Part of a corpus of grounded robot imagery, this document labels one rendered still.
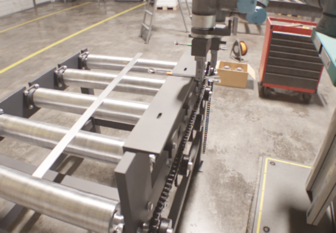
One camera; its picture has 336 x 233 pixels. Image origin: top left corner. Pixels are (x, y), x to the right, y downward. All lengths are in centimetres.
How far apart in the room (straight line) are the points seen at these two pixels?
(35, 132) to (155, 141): 72
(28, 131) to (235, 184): 155
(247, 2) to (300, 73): 260
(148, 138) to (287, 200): 123
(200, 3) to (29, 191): 80
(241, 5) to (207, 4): 10
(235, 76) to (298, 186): 205
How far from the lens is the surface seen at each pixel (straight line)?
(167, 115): 67
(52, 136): 114
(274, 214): 159
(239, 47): 440
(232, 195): 203
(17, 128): 128
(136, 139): 59
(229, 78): 349
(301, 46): 319
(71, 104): 138
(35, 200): 91
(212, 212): 190
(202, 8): 78
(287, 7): 617
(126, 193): 58
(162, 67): 172
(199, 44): 78
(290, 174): 185
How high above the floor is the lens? 153
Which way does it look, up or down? 31 degrees down
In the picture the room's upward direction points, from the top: straight up
